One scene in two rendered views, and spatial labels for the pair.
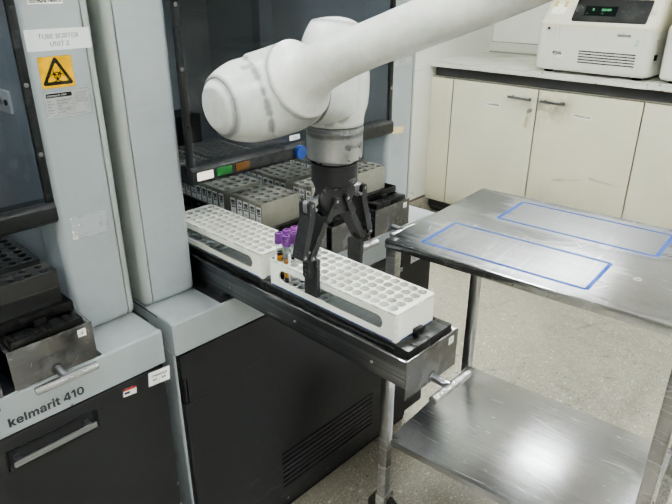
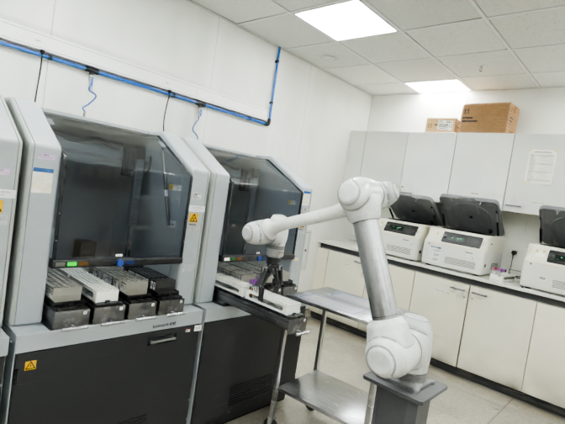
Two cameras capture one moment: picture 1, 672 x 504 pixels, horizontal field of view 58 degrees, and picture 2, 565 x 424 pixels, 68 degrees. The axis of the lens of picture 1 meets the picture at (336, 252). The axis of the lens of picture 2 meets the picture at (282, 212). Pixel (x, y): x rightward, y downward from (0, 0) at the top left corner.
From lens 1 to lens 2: 1.17 m
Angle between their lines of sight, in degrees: 21
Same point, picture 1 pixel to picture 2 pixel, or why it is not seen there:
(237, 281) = (232, 297)
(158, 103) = (218, 232)
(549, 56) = not seen: hidden behind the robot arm
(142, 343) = (196, 312)
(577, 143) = not seen: hidden behind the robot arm
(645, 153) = (415, 296)
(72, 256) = (181, 277)
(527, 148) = (361, 288)
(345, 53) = (282, 224)
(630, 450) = not seen: hidden behind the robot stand
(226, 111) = (249, 234)
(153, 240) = (204, 278)
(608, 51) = (398, 246)
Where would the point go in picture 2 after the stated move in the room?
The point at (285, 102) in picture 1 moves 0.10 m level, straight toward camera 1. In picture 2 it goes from (265, 234) to (266, 236)
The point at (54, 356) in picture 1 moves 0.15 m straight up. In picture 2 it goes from (171, 307) to (176, 276)
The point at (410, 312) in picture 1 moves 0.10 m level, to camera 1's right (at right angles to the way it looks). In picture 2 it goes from (292, 306) to (313, 309)
